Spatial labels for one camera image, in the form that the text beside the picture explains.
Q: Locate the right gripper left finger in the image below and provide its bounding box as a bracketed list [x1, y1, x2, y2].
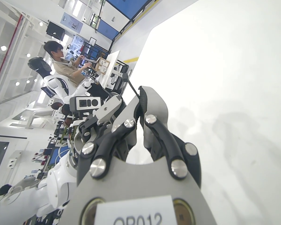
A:
[77, 94, 141, 186]

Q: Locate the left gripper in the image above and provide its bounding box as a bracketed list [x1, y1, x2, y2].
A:
[71, 94, 123, 163]

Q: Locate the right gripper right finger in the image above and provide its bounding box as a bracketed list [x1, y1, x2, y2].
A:
[137, 86, 201, 187]

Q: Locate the thin black zip tie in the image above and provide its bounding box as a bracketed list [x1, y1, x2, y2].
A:
[122, 73, 140, 97]

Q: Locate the white table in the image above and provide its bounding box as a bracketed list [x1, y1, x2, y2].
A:
[99, 50, 121, 89]

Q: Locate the small brown carton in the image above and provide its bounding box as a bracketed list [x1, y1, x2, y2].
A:
[94, 57, 111, 75]

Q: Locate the person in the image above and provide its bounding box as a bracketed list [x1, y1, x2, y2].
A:
[51, 102, 70, 122]
[44, 40, 94, 88]

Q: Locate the small blue partition panel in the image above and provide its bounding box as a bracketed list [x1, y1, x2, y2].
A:
[97, 19, 120, 41]

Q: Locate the black monitor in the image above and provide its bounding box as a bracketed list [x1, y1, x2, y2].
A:
[46, 22, 66, 41]

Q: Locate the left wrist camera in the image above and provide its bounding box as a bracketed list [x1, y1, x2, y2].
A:
[69, 96, 101, 118]

